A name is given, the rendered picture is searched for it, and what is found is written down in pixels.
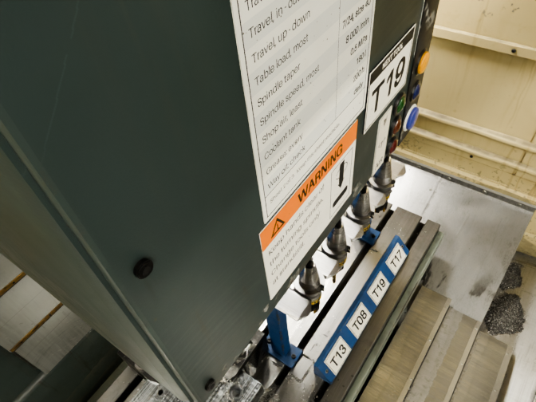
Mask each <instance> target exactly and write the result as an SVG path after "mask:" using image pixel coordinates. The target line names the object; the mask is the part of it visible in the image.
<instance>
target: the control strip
mask: <svg viewBox="0 0 536 402"><path fill-rule="evenodd" d="M438 7H439V0H424V8H423V13H422V18H421V22H420V30H419V34H418V38H417V43H416V51H415V56H414V58H413V63H412V71H411V76H410V80H409V84H408V92H407V96H406V94H405V93H401V94H400V95H399V96H398V97H397V99H396V102H395V104H394V107H393V110H392V113H393V115H394V116H396V117H395V119H394V120H393V122H392V125H391V128H390V130H389V135H390V136H391V137H392V138H391V140H390V141H389V143H388V146H387V150H386V156H390V155H391V154H390V150H391V147H392V144H393V142H394V141H395V140H397V142H398V145H397V146H399V145H400V143H401V142H402V140H403V139H404V138H405V137H406V135H407V134H408V132H409V131H410V130H411V129H410V130H407V129H406V123H407V120H408V117H409V115H410V113H411V111H412V110H413V108H414V107H417V104H418V100H419V96H420V95H419V96H418V97H417V98H416V99H415V100H413V94H414V92H415V90H416V87H417V85H418V84H420V88H421V85H422V81H423V77H424V72H423V73H421V74H418V67H419V63H420V60H421V57H422V56H423V55H424V53H425V52H426V51H427V52H429V48H430V44H431V40H432V33H433V30H434V25H435V21H436V15H437V10H438ZM402 97H405V100H406V101H405V106H404V114H403V118H402V117H401V115H399V114H400V113H397V108H398V105H399V103H400V100H401V99H402ZM399 119H401V120H402V122H401V127H400V134H399V139H398V137H397V136H395V135H394V134H393V131H394V128H395V126H396V122H397V121H398V120H399Z"/></svg>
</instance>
